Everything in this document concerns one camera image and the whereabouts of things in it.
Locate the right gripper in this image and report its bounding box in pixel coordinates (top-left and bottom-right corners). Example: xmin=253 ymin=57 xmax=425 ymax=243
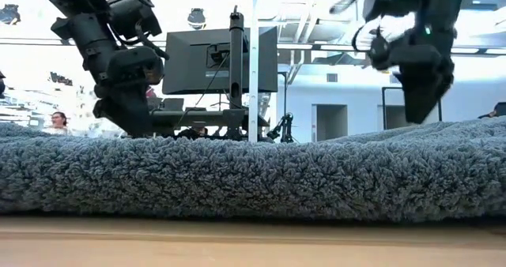
xmin=371 ymin=41 xmax=455 ymax=124

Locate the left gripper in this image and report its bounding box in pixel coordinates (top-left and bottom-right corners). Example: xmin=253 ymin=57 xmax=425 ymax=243
xmin=93 ymin=46 xmax=165 ymax=137

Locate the grey terry towel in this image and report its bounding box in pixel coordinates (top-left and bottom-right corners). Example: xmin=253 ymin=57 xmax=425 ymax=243
xmin=0 ymin=116 xmax=506 ymax=224

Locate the dark laptop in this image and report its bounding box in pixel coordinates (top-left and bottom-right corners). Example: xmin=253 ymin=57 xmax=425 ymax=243
xmin=146 ymin=96 xmax=186 ymax=112

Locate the grey desk with black legs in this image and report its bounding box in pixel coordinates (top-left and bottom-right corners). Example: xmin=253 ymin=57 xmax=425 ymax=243
xmin=148 ymin=107 xmax=271 ymax=129

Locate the person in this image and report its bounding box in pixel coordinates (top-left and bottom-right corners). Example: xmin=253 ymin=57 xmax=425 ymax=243
xmin=477 ymin=101 xmax=506 ymax=120
xmin=42 ymin=111 xmax=73 ymax=137
xmin=176 ymin=125 xmax=210 ymax=140

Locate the black computer monitor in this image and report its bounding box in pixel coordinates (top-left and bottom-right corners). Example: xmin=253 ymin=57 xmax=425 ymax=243
xmin=161 ymin=26 xmax=279 ymax=96

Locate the black metal rack frame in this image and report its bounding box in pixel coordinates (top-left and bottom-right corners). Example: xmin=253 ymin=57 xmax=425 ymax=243
xmin=381 ymin=86 xmax=443 ymax=130

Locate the white vertical post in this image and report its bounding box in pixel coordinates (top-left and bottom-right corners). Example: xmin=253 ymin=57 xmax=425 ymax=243
xmin=247 ymin=0 xmax=260 ymax=144

